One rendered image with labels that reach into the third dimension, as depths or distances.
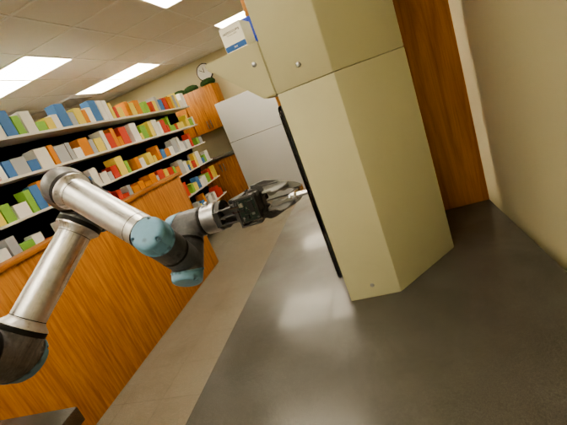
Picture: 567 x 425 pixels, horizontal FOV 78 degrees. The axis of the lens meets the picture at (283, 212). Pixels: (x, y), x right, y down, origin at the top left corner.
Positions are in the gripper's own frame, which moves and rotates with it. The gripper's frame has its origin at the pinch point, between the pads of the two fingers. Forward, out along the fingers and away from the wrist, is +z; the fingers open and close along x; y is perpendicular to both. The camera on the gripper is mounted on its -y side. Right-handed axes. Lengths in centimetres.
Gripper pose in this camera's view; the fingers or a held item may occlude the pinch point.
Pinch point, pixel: (297, 189)
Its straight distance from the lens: 83.4
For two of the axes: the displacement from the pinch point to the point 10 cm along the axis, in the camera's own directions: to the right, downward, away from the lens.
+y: -2.1, 3.1, -9.3
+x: -3.4, -9.1, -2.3
